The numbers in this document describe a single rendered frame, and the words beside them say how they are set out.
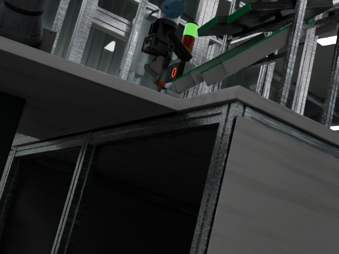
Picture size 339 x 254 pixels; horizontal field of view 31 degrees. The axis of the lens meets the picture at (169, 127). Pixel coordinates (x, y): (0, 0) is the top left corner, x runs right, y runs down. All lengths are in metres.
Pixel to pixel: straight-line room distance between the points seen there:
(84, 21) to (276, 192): 2.02
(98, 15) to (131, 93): 1.81
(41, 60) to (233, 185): 0.50
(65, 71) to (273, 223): 0.56
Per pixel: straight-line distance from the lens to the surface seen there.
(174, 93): 2.06
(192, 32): 2.38
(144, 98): 1.43
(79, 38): 3.14
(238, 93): 1.28
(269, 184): 1.32
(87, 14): 3.19
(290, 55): 1.69
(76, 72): 1.40
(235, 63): 1.64
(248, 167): 1.28
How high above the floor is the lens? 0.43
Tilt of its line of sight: 14 degrees up
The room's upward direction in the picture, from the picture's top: 14 degrees clockwise
